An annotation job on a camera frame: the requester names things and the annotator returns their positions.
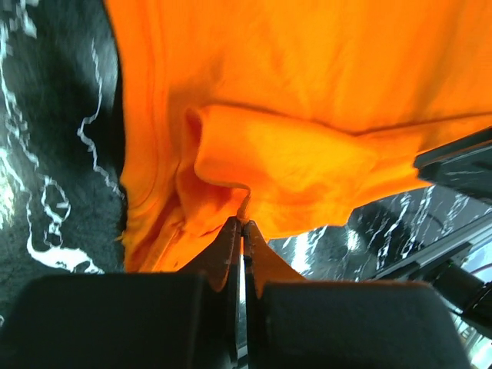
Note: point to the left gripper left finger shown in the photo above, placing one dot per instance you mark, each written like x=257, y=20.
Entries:
x=216, y=345

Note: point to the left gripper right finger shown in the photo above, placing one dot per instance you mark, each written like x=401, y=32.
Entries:
x=262, y=266

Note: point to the orange t shirt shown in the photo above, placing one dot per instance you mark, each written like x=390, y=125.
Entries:
x=288, y=113

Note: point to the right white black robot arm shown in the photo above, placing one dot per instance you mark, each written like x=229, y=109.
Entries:
x=463, y=165

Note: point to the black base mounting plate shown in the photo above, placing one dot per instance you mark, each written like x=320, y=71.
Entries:
x=439, y=252

